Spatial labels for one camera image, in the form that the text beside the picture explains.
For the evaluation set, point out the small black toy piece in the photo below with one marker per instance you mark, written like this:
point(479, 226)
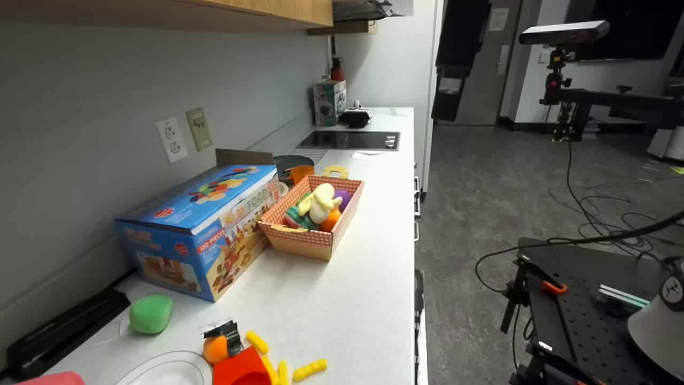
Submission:
point(226, 331)

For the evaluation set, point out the orange toy fruit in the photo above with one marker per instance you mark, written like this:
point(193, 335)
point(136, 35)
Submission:
point(329, 221)

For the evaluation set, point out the pink cloth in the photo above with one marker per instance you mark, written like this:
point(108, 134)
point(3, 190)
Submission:
point(54, 379)

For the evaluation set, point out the teal cardboard box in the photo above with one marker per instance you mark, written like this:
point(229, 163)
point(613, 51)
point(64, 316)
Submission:
point(327, 102)

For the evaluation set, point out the small white plate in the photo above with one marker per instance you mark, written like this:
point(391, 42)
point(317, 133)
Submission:
point(172, 363)

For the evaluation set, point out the blue toy box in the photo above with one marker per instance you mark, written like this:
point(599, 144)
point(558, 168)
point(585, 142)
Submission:
point(203, 226)

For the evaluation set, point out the black wall monitor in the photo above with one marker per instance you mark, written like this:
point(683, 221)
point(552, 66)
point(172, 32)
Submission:
point(634, 28)

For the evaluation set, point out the red bottle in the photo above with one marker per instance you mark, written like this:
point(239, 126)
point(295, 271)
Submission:
point(336, 68)

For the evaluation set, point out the red toy fries container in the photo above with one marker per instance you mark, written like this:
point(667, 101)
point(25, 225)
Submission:
point(242, 368)

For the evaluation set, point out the black pouch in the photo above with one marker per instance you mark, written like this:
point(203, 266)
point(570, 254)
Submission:
point(354, 118)

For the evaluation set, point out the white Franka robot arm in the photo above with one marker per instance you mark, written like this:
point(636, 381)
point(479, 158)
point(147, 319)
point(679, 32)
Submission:
point(660, 328)

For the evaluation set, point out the white floor bins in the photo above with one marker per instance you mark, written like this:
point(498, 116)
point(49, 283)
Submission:
point(665, 142)

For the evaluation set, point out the dark grey round plate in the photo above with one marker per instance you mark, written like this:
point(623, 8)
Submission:
point(286, 161)

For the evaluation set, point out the yellow toy fry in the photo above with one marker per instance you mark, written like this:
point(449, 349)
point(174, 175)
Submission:
point(282, 372)
point(257, 341)
point(310, 370)

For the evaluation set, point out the white wall notice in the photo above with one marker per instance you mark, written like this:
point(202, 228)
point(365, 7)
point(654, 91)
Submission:
point(498, 19)

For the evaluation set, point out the orange plastic cup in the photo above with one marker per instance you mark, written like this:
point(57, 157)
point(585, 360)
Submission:
point(301, 174)

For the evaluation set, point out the white wall power outlet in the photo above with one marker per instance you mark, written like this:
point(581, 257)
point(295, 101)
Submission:
point(172, 139)

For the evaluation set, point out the beige wall switch plate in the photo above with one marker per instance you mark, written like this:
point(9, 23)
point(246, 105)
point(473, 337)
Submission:
point(200, 128)

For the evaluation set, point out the black clamp stand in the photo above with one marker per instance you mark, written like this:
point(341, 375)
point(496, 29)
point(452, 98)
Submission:
point(516, 291)

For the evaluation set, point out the black flat case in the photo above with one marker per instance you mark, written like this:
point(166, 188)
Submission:
point(64, 331)

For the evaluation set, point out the black stereo camera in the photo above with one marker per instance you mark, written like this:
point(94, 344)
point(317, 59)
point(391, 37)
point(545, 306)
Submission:
point(563, 32)

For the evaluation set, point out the green toy vegetable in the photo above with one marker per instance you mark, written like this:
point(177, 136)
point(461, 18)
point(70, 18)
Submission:
point(301, 217)

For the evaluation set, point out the small orange toy ball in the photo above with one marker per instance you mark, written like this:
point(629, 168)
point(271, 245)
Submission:
point(214, 349)

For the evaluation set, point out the purple toy fruit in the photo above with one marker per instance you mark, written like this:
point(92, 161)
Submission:
point(345, 196)

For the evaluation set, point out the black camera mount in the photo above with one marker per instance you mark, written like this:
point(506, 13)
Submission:
point(556, 77)

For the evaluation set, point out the dark range hood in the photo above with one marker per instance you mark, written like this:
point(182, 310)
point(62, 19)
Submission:
point(355, 8)

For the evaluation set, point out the wooden wall cabinet body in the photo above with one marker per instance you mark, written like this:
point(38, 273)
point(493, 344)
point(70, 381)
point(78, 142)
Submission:
point(108, 13)

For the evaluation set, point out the small wooden wall cabinet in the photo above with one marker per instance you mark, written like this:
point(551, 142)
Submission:
point(343, 28)

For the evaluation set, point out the black glass cooktop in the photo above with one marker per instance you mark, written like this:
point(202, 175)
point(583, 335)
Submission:
point(350, 139)

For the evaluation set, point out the black breadboard robot table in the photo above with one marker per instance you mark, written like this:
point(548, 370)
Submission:
point(590, 328)

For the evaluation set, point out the green plastic cup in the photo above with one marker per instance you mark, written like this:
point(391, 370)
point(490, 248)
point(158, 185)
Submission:
point(150, 314)

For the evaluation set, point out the black door panel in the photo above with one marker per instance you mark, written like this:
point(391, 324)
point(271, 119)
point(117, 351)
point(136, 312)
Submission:
point(461, 55)

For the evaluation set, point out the yellow toy banana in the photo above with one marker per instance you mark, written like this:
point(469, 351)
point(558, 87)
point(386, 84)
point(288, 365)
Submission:
point(324, 198)

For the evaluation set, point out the light teal strip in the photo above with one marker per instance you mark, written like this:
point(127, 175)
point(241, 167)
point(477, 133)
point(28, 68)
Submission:
point(623, 295)

